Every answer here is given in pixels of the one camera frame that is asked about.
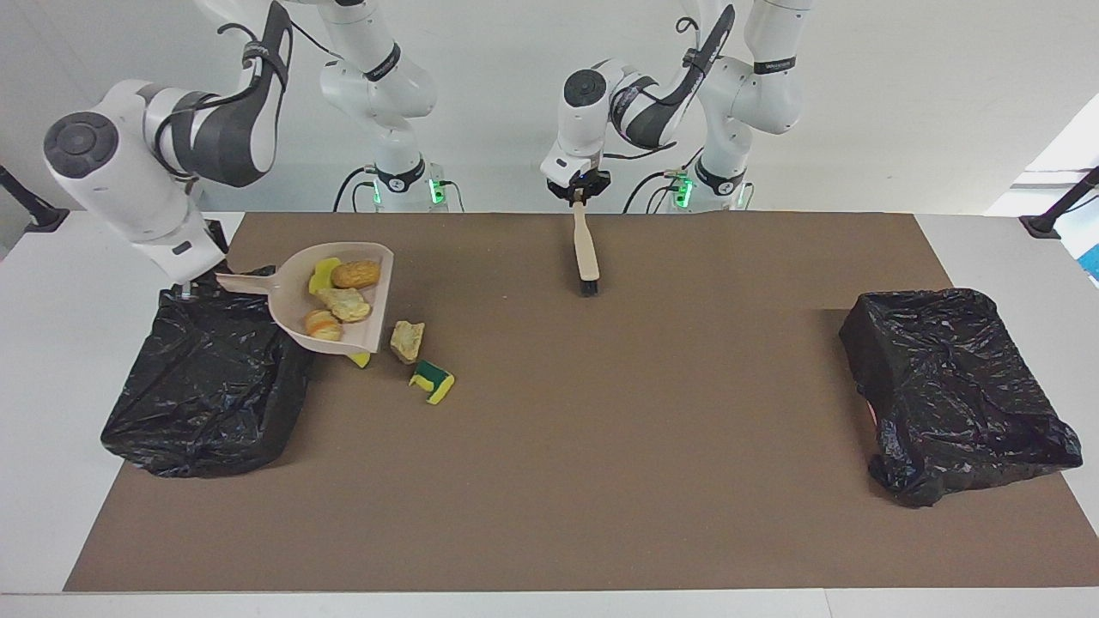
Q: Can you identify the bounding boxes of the beige hand brush black bristles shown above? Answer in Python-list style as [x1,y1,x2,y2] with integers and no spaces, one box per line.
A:
[572,199,602,298]

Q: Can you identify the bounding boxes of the beige plastic dustpan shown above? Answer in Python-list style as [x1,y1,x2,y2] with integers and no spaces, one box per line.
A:
[215,242,395,355]

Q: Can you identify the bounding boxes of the brown oval bread roll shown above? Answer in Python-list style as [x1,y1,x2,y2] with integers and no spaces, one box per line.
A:
[331,259,382,290]

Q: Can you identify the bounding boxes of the bin lined with black bag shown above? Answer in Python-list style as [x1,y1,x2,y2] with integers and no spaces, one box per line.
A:
[100,266,328,479]
[839,288,1084,509]

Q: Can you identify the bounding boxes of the pale stone-like bread chunk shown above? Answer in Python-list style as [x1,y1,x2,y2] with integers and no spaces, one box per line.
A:
[390,320,427,366]

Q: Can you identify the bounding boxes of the yellow and green sponge piece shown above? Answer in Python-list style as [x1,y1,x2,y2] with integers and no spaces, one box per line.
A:
[408,360,456,406]

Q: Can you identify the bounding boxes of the brown table mat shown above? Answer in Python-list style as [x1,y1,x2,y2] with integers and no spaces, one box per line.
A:
[64,212,1099,593]

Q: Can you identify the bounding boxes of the left base black power cable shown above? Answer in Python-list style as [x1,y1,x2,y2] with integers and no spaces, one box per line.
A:
[622,167,688,215]

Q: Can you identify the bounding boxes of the base black power cable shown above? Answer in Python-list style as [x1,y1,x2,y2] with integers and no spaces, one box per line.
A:
[622,167,688,215]
[333,166,379,213]

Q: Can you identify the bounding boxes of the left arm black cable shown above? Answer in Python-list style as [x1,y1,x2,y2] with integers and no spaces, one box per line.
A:
[601,4,739,164]

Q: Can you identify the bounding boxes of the right base black power cable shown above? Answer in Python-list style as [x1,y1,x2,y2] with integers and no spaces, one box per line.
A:
[333,166,379,213]

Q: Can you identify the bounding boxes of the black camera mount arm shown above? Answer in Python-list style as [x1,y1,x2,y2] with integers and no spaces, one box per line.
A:
[0,165,70,233]
[1019,166,1099,239]

